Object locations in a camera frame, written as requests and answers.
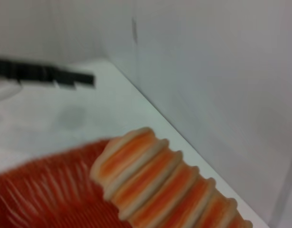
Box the orange wicker basket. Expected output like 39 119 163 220
0 139 129 228

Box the orange striped bread roll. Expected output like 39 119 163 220
89 127 253 228

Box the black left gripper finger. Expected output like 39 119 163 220
0 56 96 90

